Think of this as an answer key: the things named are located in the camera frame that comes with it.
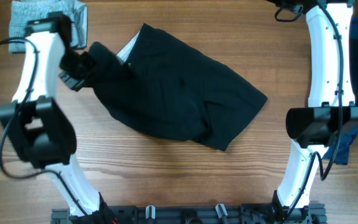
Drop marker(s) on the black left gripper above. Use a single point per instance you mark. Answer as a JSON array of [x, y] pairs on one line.
[[76, 84]]

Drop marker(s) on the black shorts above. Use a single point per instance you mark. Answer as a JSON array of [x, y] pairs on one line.
[[167, 89]]

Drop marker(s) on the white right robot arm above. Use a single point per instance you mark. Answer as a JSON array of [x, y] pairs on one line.
[[316, 130]]

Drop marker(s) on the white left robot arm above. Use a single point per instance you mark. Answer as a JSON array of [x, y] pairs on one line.
[[39, 131]]

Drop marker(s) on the folded light blue jeans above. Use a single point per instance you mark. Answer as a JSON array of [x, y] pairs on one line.
[[20, 15]]

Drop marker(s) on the blue garment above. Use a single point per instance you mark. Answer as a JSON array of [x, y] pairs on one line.
[[348, 137]]

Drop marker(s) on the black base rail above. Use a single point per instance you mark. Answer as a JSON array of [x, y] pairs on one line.
[[245, 213]]

